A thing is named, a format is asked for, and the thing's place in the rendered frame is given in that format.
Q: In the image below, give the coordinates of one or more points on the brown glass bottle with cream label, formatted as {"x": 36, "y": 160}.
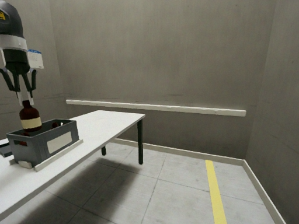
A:
{"x": 30, "y": 118}

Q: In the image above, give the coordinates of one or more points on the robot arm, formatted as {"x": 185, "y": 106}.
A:
{"x": 11, "y": 30}

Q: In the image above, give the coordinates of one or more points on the grey plastic crate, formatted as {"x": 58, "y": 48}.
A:
{"x": 44, "y": 143}

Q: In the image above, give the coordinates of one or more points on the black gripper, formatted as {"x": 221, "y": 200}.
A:
{"x": 17, "y": 64}

